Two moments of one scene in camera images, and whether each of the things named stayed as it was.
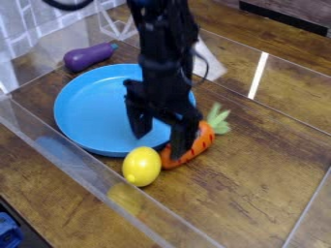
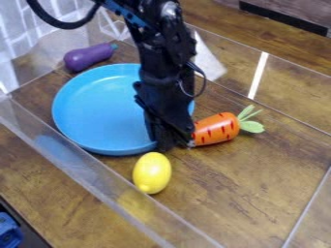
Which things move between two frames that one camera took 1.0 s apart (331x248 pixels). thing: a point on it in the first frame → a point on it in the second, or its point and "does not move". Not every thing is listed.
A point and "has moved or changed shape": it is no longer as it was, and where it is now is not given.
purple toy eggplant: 79,58 does not move
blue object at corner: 12,235 does not move
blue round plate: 92,116 does not move
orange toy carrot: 206,129 → 220,127
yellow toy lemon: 142,166 has moved or changed shape
